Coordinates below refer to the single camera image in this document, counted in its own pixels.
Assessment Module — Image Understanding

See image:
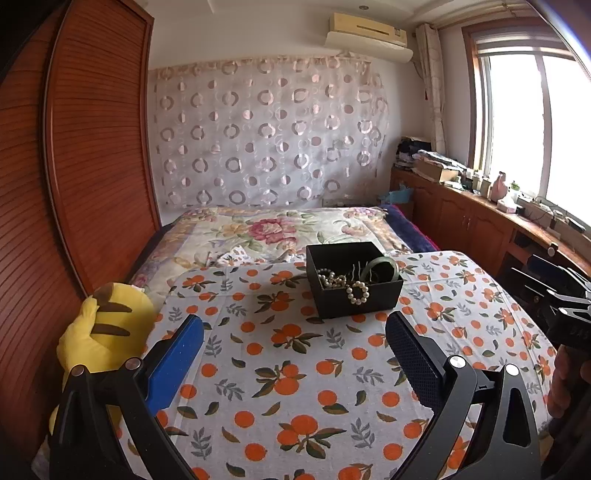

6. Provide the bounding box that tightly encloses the wooden slatted wardrobe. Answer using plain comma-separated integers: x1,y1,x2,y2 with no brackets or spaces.
0,0,163,469

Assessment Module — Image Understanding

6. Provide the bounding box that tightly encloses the patterned window curtain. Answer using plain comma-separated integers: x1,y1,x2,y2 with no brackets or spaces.
414,22,448,157

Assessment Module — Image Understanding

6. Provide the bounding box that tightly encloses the orange print bed cloth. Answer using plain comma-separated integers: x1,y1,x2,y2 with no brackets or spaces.
106,249,561,480

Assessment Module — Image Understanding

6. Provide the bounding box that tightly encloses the wooden framed window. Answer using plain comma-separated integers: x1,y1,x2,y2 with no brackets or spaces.
461,21,591,206

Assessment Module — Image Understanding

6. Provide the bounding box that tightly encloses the pearl bracelet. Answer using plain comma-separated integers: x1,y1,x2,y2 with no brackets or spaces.
347,282,371,306

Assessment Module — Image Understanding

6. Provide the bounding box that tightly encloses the green jade bangle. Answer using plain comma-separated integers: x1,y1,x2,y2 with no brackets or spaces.
359,257,400,283

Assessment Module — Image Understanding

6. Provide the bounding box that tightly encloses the black square box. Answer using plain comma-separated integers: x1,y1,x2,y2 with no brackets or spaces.
306,241,404,320

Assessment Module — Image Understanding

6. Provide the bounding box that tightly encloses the person's right hand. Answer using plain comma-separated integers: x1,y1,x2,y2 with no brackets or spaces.
547,344,591,446

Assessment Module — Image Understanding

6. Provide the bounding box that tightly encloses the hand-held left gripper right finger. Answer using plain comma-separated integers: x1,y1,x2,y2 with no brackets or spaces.
385,311,541,480

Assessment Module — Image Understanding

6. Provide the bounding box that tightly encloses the yellow plush toy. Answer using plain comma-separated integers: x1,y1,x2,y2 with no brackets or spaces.
48,281,160,437

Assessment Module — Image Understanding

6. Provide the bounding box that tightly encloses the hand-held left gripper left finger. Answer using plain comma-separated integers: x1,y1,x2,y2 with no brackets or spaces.
48,314,205,480

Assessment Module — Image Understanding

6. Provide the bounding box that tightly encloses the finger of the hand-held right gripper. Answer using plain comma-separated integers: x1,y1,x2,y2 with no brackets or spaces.
525,254,591,291
510,267,561,306

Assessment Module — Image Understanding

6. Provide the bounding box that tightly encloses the pink bottle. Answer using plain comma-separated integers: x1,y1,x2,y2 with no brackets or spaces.
489,171,509,202

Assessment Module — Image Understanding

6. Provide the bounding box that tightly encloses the pile of clothes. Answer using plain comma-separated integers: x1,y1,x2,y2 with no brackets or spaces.
396,135,465,168

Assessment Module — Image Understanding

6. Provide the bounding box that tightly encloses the floral quilt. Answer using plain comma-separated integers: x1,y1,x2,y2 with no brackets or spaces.
127,205,416,298

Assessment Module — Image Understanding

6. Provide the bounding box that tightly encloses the teal bag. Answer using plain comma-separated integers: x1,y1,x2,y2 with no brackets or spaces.
378,184,413,205

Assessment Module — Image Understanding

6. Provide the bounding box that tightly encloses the wooden side cabinet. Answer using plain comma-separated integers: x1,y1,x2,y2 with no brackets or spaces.
390,167,591,280

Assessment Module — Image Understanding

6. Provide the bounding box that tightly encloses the dark purple blanket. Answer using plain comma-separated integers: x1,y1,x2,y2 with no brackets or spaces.
384,203,440,254

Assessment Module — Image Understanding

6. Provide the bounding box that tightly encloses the sheer circle pattern curtain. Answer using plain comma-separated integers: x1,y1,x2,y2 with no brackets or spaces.
148,54,389,209

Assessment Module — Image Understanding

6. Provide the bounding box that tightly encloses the wall air conditioner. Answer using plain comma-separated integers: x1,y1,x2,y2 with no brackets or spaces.
324,12,415,64

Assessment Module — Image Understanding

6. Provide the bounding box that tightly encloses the pearl necklace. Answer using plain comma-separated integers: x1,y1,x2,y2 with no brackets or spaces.
317,268,348,291

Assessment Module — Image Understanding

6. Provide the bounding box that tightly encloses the white power strip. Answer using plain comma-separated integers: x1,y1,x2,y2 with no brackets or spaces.
516,198,557,229

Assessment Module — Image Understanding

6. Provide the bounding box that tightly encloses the cardboard box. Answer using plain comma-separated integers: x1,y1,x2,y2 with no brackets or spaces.
412,158,463,184

